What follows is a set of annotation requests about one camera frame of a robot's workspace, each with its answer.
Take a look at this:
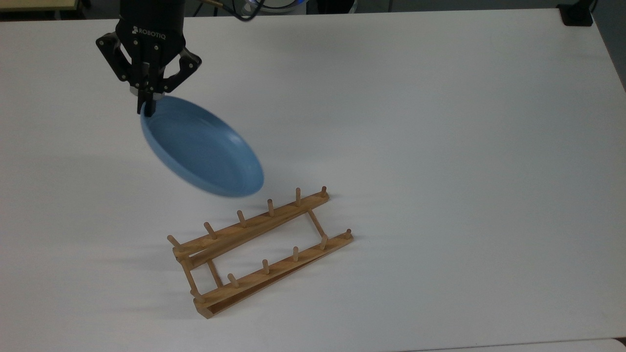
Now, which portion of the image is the white robot base blue ring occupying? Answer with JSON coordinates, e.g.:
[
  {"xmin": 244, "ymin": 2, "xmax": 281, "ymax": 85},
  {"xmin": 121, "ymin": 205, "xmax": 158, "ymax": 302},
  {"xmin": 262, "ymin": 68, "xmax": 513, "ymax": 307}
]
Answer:
[{"xmin": 243, "ymin": 0, "xmax": 308, "ymax": 16}]

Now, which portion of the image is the blue round plate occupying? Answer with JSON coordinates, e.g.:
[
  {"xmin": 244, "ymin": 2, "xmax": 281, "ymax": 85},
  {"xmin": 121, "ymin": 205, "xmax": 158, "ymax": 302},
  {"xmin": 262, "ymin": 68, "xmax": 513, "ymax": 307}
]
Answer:
[{"xmin": 140, "ymin": 95, "xmax": 265, "ymax": 198}]

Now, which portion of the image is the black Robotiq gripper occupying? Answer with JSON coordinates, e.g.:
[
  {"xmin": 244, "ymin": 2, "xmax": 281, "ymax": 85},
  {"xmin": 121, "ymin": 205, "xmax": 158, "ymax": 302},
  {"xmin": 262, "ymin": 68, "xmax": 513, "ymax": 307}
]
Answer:
[{"xmin": 95, "ymin": 0, "xmax": 202, "ymax": 118}]

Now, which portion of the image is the yellow wooden table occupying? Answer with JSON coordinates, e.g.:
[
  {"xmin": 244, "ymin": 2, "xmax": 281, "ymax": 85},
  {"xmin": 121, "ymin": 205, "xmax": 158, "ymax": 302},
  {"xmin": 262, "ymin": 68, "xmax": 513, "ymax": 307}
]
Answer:
[{"xmin": 0, "ymin": 0, "xmax": 80, "ymax": 12}]

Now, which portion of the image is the black clamp block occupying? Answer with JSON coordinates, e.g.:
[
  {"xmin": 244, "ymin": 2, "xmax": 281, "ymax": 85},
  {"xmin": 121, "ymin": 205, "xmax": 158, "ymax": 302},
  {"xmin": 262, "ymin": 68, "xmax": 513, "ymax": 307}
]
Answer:
[{"xmin": 557, "ymin": 0, "xmax": 595, "ymax": 27}]

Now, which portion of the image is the wooden plate rack with pegs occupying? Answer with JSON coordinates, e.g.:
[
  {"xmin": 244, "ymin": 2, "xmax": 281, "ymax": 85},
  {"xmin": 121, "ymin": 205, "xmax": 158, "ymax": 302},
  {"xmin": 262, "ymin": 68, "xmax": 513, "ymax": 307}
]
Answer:
[{"xmin": 167, "ymin": 185, "xmax": 354, "ymax": 320}]

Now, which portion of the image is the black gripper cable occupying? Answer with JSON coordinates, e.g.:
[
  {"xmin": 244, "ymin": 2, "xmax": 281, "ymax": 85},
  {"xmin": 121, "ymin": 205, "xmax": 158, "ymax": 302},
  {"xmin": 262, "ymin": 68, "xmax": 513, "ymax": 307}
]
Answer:
[{"xmin": 198, "ymin": 0, "xmax": 267, "ymax": 22}]

